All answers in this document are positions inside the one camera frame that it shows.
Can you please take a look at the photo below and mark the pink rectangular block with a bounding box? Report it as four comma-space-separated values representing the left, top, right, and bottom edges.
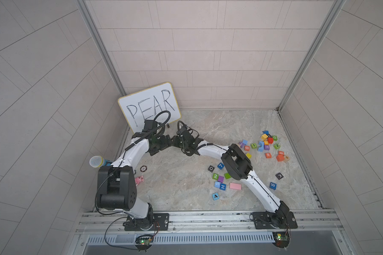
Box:
229, 183, 242, 190

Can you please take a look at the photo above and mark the red cube block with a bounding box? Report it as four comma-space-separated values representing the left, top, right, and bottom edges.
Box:
267, 137, 274, 144

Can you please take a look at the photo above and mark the aluminium front rail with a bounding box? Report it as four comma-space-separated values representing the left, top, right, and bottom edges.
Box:
73, 209, 344, 234

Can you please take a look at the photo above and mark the left green circuit board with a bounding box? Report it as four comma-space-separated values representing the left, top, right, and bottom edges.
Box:
135, 235, 153, 251

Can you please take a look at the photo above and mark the blue A block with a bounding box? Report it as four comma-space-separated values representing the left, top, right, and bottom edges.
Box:
212, 193, 220, 200

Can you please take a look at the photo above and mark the pink pig toy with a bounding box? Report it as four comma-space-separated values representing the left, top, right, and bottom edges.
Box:
135, 176, 144, 186

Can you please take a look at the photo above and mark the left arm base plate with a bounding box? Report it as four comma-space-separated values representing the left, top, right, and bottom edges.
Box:
123, 213, 170, 231

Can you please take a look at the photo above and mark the toy microphone on stand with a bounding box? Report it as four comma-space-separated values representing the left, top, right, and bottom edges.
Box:
89, 155, 112, 168

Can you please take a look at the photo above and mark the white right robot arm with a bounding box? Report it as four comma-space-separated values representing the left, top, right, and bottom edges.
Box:
171, 127, 290, 222

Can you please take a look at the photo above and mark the light blue S block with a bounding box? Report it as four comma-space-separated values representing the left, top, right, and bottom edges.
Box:
214, 181, 221, 188

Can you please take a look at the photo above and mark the black K block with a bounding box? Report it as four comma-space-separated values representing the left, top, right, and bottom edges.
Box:
275, 173, 284, 180

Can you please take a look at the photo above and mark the right green circuit board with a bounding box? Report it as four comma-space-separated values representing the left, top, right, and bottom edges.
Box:
273, 232, 290, 249

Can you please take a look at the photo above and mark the whiteboard with PEAR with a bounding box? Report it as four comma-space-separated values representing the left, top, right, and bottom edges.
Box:
118, 82, 181, 133

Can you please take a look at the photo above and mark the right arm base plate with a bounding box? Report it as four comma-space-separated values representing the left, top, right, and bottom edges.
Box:
249, 211, 298, 230

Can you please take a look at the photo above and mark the black O block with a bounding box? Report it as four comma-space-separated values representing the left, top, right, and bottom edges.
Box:
208, 165, 215, 173

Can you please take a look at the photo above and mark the green 2 block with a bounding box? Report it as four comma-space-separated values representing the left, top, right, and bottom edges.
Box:
212, 173, 219, 180

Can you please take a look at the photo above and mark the green circuit board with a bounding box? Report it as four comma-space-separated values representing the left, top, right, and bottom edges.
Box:
135, 235, 153, 251
273, 232, 290, 249

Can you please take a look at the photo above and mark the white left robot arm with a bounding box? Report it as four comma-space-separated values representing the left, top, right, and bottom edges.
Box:
95, 120, 171, 219

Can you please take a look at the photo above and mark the blue W block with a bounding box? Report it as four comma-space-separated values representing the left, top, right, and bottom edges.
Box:
270, 182, 277, 190

